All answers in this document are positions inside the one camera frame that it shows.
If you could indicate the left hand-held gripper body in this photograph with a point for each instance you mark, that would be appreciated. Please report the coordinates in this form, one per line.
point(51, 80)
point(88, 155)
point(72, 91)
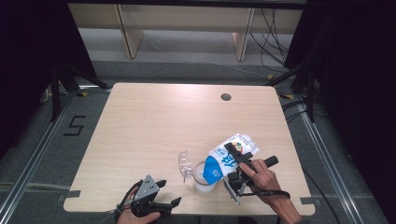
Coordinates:
point(148, 188)

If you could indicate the blue white milk carton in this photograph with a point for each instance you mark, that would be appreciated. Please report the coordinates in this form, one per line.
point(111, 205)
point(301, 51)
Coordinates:
point(216, 165)

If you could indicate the black metal stand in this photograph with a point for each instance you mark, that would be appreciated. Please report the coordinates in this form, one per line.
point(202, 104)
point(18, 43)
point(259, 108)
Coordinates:
point(309, 93)
point(56, 93)

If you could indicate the metal floor rail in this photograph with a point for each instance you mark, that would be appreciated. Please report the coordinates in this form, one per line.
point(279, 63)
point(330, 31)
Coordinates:
point(327, 168)
point(34, 158)

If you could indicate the yellow and black tape piece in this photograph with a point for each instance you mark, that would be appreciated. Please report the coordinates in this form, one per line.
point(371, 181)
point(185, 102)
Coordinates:
point(270, 76)
point(287, 96)
point(82, 94)

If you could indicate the person's left hand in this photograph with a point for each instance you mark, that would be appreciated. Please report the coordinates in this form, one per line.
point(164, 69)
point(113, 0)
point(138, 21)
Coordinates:
point(137, 219)

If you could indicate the pale wooden shelf unit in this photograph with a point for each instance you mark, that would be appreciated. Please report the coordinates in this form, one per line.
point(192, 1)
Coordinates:
point(186, 17)

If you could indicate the dark curtain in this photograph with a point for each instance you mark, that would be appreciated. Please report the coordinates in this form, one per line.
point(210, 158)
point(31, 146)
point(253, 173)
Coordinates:
point(358, 77)
point(31, 62)

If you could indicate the person's right hand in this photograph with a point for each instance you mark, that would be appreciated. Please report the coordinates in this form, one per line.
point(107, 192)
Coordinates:
point(266, 180)

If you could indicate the grey tape strip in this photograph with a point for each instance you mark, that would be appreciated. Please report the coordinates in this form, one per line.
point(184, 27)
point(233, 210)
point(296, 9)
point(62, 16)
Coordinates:
point(307, 200)
point(70, 194)

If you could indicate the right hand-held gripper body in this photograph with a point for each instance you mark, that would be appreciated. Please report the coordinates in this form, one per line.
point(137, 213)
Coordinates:
point(238, 182)

